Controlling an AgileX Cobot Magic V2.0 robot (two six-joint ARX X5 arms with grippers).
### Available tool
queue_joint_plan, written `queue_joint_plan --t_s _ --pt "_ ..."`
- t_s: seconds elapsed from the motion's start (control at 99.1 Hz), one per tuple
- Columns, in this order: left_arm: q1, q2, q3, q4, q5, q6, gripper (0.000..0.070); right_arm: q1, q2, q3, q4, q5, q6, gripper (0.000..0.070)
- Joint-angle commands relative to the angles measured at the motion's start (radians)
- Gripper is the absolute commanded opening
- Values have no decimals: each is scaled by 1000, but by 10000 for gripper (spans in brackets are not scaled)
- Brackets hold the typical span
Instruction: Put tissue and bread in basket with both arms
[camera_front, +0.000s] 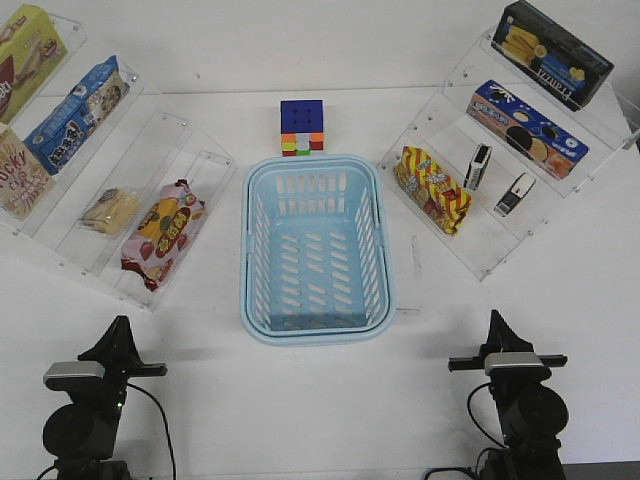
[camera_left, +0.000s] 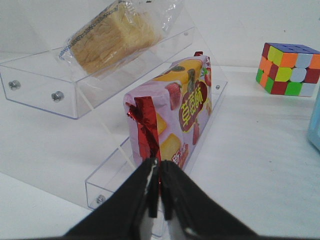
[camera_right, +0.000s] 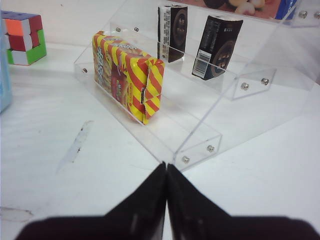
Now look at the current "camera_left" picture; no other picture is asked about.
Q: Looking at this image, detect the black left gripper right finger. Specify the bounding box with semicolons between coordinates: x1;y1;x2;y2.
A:
160;161;259;238

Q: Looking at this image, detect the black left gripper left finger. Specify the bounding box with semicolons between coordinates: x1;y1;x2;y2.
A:
64;158;159;238

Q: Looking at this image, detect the bread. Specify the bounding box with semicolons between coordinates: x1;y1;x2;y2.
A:
58;0;184;75

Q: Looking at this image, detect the light blue tissue pack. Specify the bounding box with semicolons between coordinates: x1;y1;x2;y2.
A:
307;90;320;151

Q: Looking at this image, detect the pink strawberry pastry package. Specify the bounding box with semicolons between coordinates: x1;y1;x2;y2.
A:
123;51;212;169

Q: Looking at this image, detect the clear acrylic tiered shelf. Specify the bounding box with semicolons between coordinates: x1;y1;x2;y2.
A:
0;0;229;238

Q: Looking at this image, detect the colourful puzzle cube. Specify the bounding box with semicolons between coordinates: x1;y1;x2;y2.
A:
256;42;320;97

